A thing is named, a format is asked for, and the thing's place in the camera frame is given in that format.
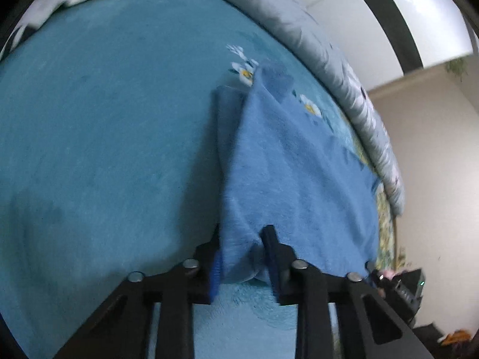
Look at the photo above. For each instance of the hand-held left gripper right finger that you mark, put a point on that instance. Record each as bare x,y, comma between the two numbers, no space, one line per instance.
275,265

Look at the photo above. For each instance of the teal floral blanket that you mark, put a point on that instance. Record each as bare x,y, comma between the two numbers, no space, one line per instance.
93,138

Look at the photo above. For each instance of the grey floral quilt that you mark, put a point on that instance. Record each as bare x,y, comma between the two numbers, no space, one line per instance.
374,138

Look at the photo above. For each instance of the white wardrobe with black stripe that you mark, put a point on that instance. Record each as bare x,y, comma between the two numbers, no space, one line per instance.
355,15

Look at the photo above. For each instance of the blue towel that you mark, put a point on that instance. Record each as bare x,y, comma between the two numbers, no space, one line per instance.
292,179

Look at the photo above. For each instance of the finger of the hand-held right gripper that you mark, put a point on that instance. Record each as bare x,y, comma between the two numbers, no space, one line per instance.
372,269

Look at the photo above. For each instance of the black object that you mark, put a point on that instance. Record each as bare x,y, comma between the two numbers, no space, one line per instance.
430,338

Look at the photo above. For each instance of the green plant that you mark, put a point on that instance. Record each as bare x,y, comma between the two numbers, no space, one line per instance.
457,68

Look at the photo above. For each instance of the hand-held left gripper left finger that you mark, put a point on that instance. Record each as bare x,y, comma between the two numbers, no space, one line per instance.
215,273

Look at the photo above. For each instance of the orange object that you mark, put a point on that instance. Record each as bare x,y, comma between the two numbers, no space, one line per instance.
456,337

